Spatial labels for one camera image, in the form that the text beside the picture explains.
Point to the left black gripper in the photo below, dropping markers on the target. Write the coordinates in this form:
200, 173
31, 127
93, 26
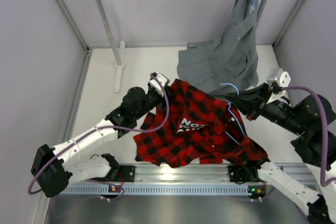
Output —
161, 104

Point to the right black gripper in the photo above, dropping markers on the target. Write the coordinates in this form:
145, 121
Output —
251, 101

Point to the light blue wire hanger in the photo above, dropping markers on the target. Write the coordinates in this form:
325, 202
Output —
232, 113

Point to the red black plaid shirt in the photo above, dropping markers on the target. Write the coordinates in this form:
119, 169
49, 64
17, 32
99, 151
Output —
194, 128

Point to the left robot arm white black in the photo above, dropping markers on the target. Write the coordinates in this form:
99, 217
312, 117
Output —
76, 160

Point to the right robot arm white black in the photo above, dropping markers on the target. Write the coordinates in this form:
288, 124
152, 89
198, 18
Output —
304, 113

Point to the grey button shirt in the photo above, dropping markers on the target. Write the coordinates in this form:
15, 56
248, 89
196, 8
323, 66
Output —
232, 57

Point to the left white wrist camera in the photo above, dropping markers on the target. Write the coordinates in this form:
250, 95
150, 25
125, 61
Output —
158, 82

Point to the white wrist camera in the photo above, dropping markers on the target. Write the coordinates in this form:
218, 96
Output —
277, 80
158, 82

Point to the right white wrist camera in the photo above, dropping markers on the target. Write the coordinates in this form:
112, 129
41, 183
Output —
277, 80

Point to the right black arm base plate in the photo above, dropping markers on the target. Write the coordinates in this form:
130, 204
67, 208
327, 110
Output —
241, 174

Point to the aluminium mounting rail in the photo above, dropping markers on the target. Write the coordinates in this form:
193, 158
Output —
148, 173

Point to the grey slotted cable duct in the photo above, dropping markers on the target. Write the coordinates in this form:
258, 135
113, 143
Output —
185, 190

